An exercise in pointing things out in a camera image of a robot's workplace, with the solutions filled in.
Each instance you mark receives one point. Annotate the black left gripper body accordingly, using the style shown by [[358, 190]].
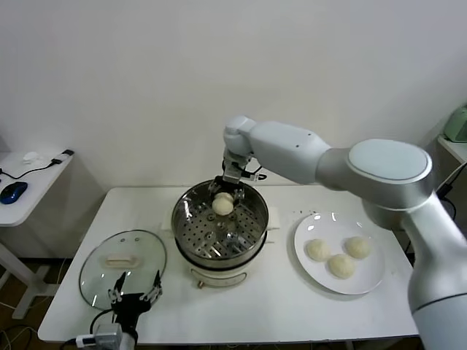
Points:
[[131, 306]]

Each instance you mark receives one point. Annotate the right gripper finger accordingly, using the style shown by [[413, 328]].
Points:
[[214, 185], [239, 196]]

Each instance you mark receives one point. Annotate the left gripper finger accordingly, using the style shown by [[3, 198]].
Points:
[[116, 293], [156, 291]]

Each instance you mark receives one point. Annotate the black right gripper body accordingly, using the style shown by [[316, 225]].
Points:
[[230, 183]]

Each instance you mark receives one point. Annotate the glass pot lid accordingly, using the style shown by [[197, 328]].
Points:
[[120, 260]]

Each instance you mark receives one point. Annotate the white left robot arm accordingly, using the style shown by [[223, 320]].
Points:
[[128, 342]]

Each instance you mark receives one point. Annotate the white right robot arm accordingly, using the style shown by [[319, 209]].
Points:
[[292, 153]]

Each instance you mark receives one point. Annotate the stainless steel steamer basket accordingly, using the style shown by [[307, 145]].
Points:
[[182, 211]]

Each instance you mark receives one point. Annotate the white electric cooker base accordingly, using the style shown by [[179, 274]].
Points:
[[219, 273]]

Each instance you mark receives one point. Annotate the white round plate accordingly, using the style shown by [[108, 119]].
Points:
[[328, 226]]

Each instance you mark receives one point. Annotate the white side table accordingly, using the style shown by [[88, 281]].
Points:
[[36, 189]]

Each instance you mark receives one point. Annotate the blue computer mouse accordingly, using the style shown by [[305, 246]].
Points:
[[14, 191]]

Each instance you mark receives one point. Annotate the white crumpled object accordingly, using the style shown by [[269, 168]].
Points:
[[32, 157]]

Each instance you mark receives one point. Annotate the black power adapter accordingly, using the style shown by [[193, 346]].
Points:
[[446, 190]]

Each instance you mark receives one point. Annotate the green appliance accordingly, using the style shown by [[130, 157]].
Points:
[[458, 125]]

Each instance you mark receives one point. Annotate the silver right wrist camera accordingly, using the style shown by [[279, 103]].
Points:
[[233, 174]]

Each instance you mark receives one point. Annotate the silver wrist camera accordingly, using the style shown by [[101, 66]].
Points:
[[233, 174], [108, 333]]

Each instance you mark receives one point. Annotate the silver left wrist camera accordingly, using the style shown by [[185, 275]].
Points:
[[108, 333]]

